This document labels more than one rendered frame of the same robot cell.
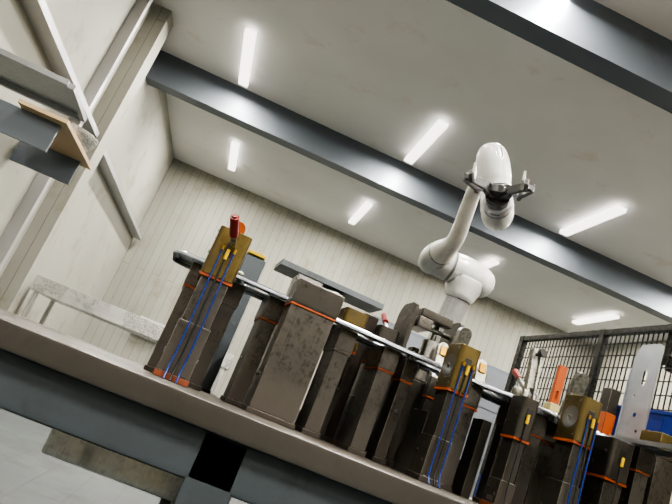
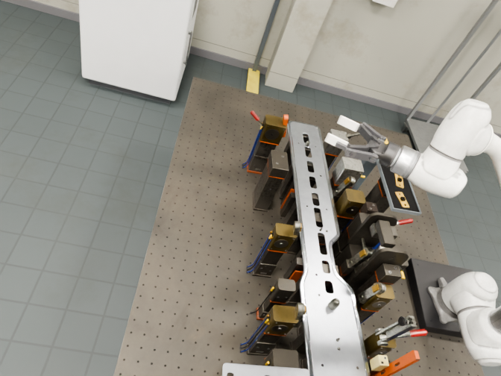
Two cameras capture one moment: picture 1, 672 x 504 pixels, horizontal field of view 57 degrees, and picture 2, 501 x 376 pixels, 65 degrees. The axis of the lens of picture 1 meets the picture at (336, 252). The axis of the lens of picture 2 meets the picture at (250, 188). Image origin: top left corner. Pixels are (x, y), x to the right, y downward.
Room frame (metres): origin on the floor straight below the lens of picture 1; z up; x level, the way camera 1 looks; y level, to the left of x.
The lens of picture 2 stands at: (1.22, -1.38, 2.27)
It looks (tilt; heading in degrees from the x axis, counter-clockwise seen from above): 47 degrees down; 82
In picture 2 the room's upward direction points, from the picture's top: 24 degrees clockwise
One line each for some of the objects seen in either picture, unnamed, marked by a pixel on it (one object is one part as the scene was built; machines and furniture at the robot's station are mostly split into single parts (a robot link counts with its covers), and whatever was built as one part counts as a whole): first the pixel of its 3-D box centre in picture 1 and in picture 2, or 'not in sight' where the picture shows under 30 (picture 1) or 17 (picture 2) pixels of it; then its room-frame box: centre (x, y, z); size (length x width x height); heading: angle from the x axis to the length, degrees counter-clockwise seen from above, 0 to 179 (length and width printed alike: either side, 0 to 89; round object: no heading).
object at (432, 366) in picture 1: (406, 355); (317, 226); (1.70, -0.29, 1.00); 1.38 x 0.22 x 0.02; 101
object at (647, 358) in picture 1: (638, 395); not in sight; (1.84, -1.03, 1.17); 0.12 x 0.01 x 0.34; 11
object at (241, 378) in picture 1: (253, 350); (298, 180); (1.64, 0.10, 0.84); 0.12 x 0.05 x 0.29; 11
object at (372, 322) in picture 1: (347, 376); (351, 231); (1.91, -0.17, 0.90); 0.05 x 0.05 x 0.40; 11
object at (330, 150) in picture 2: not in sight; (327, 159); (1.78, 0.30, 0.88); 0.12 x 0.07 x 0.36; 11
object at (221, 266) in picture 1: (203, 306); (262, 145); (1.41, 0.23, 0.88); 0.14 x 0.09 x 0.36; 11
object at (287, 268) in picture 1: (328, 287); (395, 180); (2.00, -0.02, 1.16); 0.37 x 0.14 x 0.02; 101
